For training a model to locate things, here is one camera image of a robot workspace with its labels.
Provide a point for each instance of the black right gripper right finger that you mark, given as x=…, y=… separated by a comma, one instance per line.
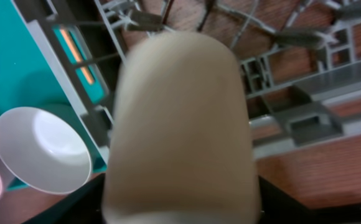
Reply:
x=279, y=207

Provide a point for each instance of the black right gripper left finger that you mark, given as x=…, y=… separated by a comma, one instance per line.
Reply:
x=83, y=206

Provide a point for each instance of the grey-white bowl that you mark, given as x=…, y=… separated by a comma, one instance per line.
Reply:
x=43, y=151

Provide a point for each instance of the cream paper cup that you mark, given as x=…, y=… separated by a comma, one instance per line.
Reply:
x=181, y=149

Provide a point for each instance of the teal plastic tray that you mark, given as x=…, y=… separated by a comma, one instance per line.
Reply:
x=26, y=79

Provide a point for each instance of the grey dish rack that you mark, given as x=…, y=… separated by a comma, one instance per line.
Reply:
x=81, y=45

